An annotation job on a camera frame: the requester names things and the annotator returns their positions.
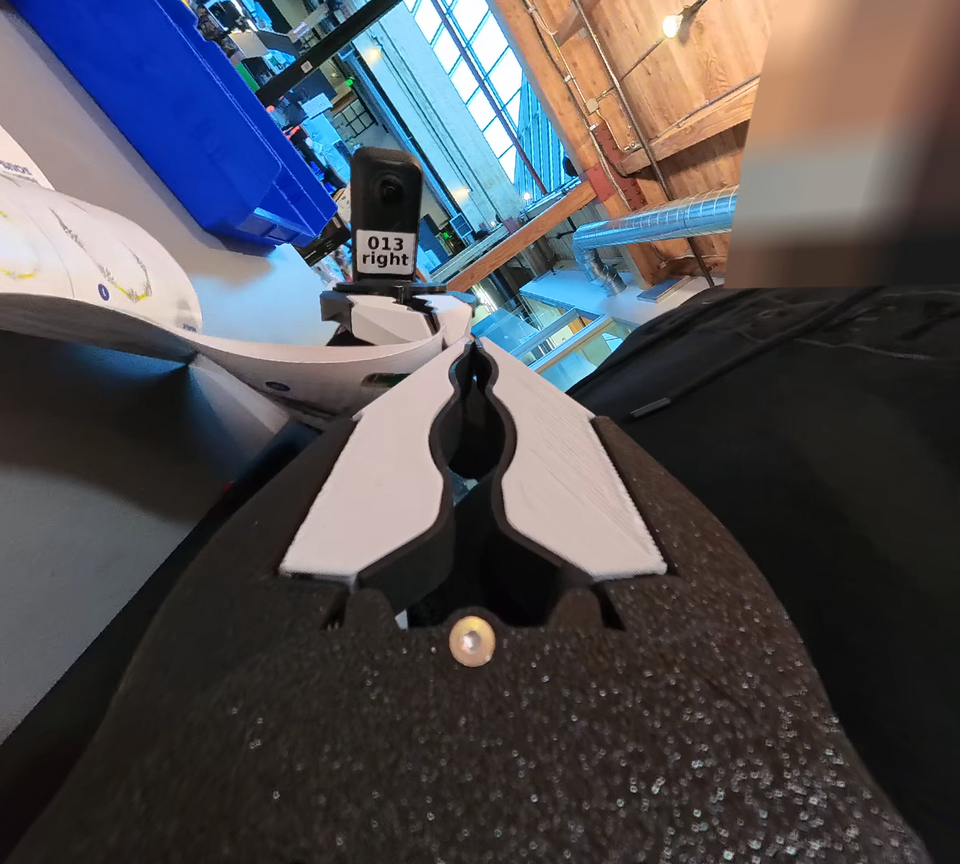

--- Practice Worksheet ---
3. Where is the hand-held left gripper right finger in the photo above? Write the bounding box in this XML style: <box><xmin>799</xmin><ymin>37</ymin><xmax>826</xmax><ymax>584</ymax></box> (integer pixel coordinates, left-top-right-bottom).
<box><xmin>476</xmin><ymin>339</ymin><xmax>670</xmax><ymax>589</ymax></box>

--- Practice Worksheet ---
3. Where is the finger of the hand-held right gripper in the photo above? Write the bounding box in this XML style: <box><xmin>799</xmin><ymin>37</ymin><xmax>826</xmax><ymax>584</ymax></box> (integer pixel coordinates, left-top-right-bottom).
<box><xmin>351</xmin><ymin>301</ymin><xmax>444</xmax><ymax>347</ymax></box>
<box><xmin>429</xmin><ymin>294</ymin><xmax>475</xmax><ymax>351</ymax></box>

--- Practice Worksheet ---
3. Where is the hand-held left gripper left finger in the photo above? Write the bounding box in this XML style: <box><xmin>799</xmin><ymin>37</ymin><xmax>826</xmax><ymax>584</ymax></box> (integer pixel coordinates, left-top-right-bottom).
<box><xmin>277</xmin><ymin>339</ymin><xmax>475</xmax><ymax>589</ymax></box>

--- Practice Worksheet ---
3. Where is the toy instruction booklet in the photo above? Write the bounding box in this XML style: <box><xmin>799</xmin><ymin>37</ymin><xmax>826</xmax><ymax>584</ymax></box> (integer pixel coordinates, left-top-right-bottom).
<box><xmin>0</xmin><ymin>181</ymin><xmax>460</xmax><ymax>424</ymax></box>

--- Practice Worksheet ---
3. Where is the blue plastic bin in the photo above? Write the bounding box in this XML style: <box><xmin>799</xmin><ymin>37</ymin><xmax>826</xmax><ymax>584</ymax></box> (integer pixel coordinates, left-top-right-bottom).
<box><xmin>0</xmin><ymin>0</ymin><xmax>340</xmax><ymax>248</ymax></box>

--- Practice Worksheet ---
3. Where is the black pole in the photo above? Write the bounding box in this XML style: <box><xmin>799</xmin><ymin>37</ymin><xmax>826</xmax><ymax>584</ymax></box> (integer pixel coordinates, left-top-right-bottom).
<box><xmin>255</xmin><ymin>0</ymin><xmax>485</xmax><ymax>107</ymax></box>

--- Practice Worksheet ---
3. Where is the person's black-clothed torso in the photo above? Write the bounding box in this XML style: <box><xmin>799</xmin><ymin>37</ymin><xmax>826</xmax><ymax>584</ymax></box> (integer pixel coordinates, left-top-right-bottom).
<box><xmin>566</xmin><ymin>286</ymin><xmax>960</xmax><ymax>864</ymax></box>

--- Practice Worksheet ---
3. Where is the wooden post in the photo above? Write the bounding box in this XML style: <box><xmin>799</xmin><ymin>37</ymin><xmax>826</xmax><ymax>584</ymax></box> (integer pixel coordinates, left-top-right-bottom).
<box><xmin>446</xmin><ymin>177</ymin><xmax>601</xmax><ymax>293</ymax></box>

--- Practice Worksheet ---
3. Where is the metal air duct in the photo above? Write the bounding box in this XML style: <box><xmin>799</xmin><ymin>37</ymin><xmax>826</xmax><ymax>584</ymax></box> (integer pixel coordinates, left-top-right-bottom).
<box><xmin>573</xmin><ymin>185</ymin><xmax>740</xmax><ymax>295</ymax></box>

